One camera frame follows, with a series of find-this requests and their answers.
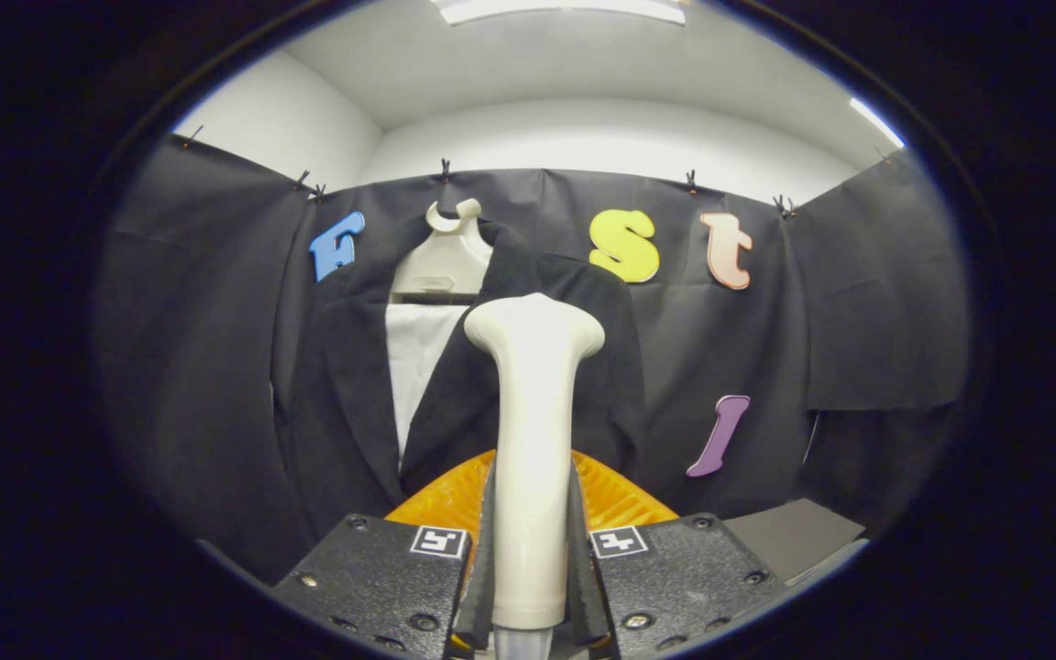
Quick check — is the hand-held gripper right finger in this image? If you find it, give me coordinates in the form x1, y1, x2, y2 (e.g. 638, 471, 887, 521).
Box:
569, 449, 790, 660

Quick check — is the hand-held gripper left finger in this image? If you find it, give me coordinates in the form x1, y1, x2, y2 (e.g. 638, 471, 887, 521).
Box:
271, 449, 497, 660

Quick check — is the black suit jacket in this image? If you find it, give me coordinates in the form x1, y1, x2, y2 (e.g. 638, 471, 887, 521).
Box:
273, 220, 648, 551

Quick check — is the white shirt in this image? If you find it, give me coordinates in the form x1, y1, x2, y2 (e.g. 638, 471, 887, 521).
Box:
386, 304, 474, 464

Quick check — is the white cabinet with grey top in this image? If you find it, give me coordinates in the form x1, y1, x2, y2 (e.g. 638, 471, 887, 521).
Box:
725, 498, 868, 583

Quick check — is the white plastic hanger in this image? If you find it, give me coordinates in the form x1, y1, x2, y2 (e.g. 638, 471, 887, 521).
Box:
390, 197, 494, 305

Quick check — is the black backdrop cloth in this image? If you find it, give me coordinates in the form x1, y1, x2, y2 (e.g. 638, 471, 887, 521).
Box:
97, 133, 971, 583

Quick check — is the row of black cloth clips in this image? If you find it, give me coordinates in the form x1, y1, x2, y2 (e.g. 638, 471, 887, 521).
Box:
181, 126, 799, 221

